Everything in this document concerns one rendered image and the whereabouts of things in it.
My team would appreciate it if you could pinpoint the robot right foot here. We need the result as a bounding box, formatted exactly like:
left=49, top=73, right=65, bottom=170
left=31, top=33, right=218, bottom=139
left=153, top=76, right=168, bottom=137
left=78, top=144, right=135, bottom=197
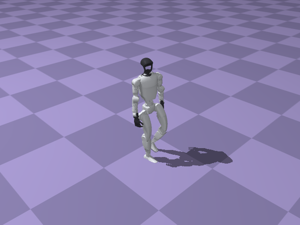
left=144, top=154, right=158, bottom=163

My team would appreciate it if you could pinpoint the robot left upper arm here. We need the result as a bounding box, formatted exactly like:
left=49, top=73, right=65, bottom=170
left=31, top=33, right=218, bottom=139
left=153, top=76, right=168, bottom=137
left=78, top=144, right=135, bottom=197
left=155, top=72, right=165, bottom=93

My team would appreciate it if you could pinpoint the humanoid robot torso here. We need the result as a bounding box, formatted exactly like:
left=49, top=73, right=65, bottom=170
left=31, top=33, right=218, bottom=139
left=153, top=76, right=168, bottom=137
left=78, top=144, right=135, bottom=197
left=138, top=71, right=158, bottom=114

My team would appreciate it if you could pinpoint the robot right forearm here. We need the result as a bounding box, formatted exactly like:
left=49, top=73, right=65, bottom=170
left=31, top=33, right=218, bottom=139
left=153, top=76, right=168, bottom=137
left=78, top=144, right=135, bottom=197
left=132, top=97, right=138, bottom=117

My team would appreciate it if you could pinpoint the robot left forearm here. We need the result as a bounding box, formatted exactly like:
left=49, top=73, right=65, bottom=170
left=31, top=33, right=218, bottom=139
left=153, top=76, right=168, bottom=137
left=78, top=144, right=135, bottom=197
left=158, top=91, right=164, bottom=102

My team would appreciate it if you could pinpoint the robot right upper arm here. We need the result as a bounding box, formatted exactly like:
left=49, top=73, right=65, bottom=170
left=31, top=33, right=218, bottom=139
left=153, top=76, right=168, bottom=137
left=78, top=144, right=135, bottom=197
left=132, top=77, right=141, bottom=102

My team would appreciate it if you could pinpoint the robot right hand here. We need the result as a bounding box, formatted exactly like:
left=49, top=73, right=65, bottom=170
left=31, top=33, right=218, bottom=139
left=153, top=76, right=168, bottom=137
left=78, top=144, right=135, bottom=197
left=134, top=113, right=143, bottom=127

